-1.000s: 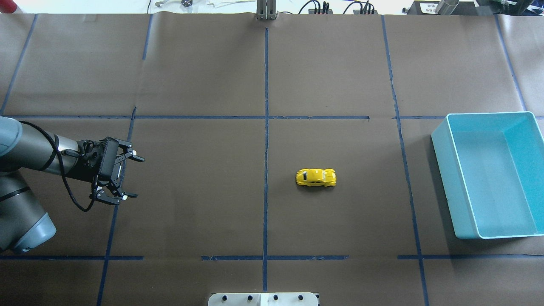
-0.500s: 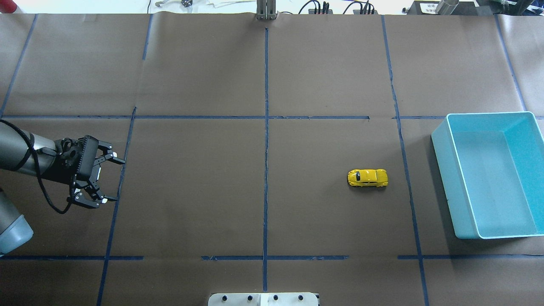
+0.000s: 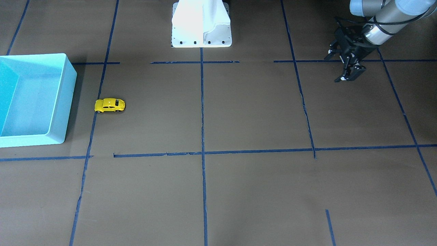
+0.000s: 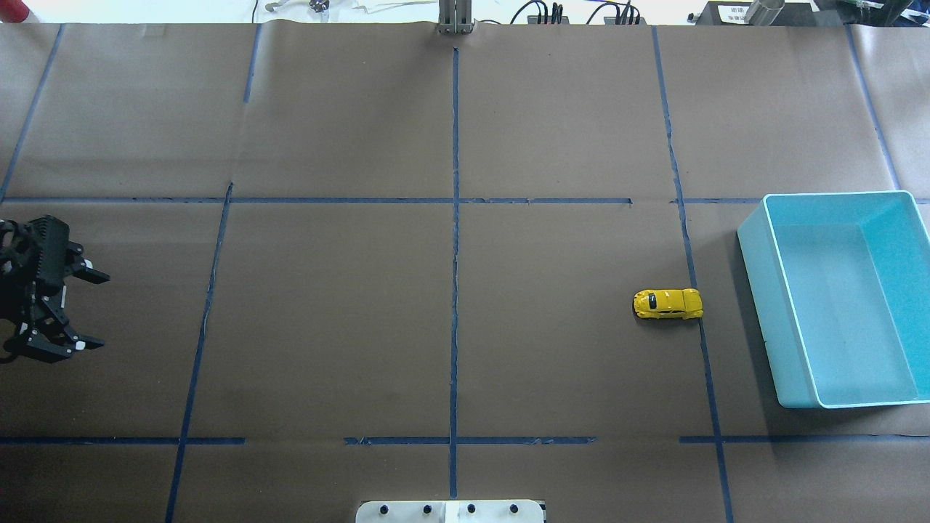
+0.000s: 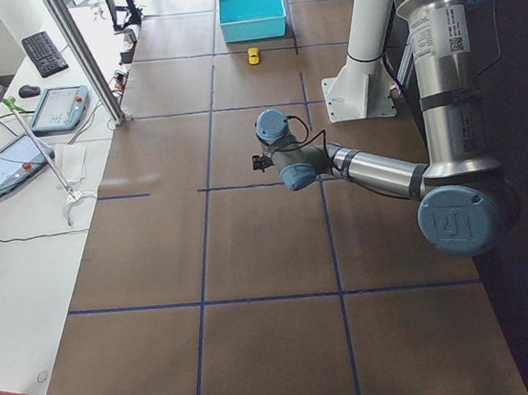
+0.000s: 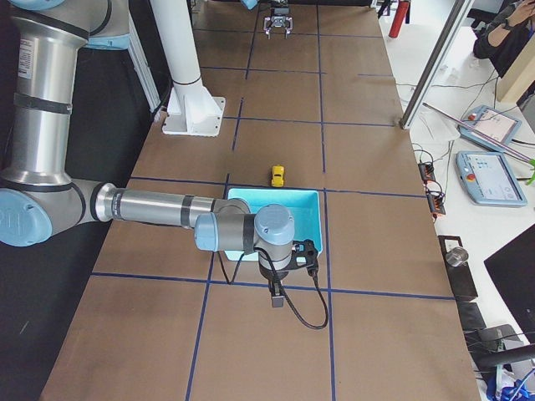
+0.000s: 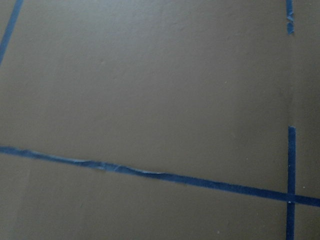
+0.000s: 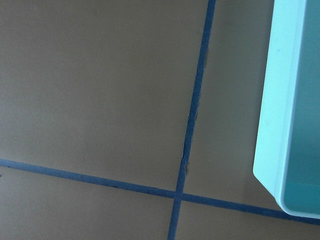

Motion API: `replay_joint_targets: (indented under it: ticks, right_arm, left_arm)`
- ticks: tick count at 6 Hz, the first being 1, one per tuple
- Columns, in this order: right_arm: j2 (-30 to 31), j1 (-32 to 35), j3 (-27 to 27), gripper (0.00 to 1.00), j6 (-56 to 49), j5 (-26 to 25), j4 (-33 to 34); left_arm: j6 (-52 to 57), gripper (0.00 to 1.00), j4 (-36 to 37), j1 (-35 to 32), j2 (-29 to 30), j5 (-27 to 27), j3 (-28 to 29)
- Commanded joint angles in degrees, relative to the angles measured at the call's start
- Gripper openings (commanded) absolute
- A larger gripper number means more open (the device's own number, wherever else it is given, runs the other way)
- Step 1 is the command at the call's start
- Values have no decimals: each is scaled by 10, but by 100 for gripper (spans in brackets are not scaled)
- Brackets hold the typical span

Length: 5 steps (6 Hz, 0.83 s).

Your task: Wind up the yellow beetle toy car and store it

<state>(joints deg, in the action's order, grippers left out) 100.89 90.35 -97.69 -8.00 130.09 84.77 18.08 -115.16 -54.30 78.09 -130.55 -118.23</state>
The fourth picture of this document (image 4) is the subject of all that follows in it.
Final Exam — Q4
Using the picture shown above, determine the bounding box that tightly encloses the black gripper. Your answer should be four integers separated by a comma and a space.
2, 215, 111, 364

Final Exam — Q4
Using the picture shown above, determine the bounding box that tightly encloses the yellow beetle toy car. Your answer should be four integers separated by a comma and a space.
631, 288, 704, 319

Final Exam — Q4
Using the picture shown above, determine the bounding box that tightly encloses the red cylinder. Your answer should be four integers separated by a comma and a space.
0, 0, 32, 23

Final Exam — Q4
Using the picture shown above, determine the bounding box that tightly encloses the black box under cup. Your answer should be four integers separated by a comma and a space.
687, 1, 817, 27

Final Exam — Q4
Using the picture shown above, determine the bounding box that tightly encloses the metal cup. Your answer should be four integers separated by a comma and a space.
744, 0, 786, 27

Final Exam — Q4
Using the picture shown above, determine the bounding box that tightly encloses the turquoise plastic bin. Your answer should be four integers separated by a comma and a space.
737, 191, 929, 408

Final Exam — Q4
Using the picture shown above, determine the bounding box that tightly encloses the white camera mast with base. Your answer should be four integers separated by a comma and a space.
355, 499, 547, 522

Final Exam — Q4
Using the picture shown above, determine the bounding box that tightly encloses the aluminium frame post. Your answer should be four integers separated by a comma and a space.
437, 0, 475, 36

